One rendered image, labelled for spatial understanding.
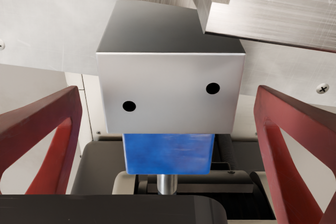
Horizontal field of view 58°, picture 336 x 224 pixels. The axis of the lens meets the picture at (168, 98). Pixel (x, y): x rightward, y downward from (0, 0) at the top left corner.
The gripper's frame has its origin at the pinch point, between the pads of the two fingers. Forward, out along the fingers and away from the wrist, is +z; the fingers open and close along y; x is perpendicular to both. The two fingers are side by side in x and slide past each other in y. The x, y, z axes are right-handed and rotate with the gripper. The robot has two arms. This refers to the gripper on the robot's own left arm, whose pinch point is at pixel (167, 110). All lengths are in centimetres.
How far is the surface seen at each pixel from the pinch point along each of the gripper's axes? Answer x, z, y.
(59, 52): -0.3, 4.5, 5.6
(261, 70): 0.8, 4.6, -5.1
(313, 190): 116, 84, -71
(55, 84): 54, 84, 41
